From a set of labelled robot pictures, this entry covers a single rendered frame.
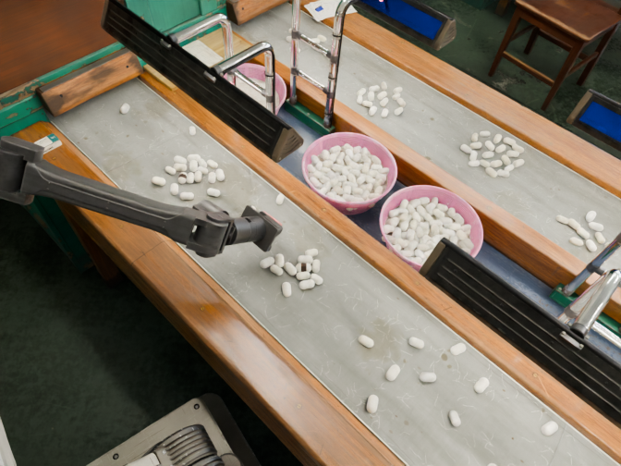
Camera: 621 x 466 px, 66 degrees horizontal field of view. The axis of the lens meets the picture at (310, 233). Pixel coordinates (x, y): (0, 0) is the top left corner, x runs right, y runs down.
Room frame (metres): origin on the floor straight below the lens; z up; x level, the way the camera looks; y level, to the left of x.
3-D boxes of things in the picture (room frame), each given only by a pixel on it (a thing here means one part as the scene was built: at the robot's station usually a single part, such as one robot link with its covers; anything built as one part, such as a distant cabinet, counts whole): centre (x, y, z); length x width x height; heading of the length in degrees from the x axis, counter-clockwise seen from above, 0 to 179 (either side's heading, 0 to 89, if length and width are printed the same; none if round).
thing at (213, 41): (1.34, 0.42, 0.77); 0.33 x 0.15 x 0.01; 141
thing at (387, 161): (0.93, -0.09, 0.72); 0.27 x 0.27 x 0.10
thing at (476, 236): (0.75, -0.31, 0.72); 0.27 x 0.27 x 0.10
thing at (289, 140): (0.88, 0.30, 1.08); 0.62 x 0.08 x 0.07; 51
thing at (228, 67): (0.94, 0.24, 0.90); 0.20 x 0.19 x 0.45; 51
